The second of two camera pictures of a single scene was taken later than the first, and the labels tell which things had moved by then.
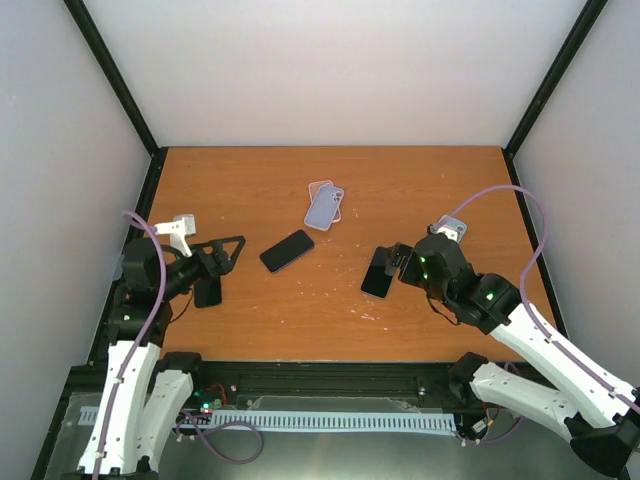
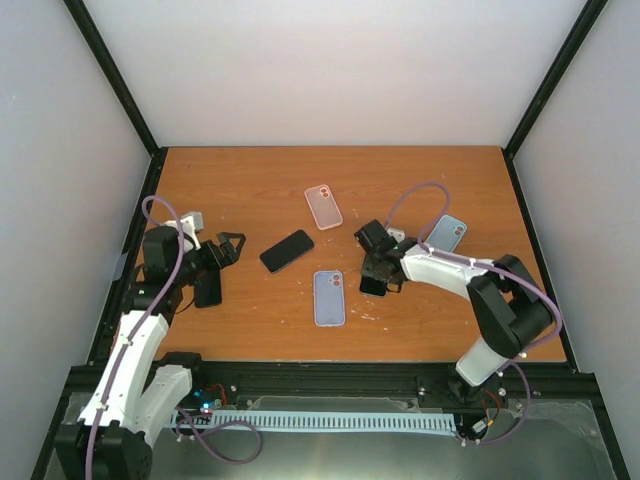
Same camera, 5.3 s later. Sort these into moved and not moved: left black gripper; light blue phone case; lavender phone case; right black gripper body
Moved: right black gripper body; lavender phone case
Not moved: left black gripper; light blue phone case
